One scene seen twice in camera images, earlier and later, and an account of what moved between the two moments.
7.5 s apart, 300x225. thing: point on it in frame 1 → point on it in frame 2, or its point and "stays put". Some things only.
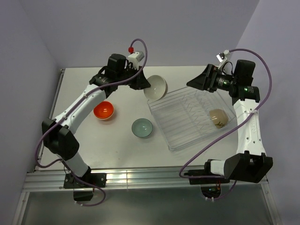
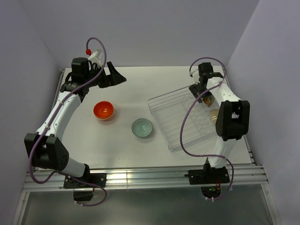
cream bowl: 158,88 → 209,100
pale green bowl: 142,127 stays put
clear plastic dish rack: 183,115 stays put
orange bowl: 103,110 stays put
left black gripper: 140,82 → 113,78
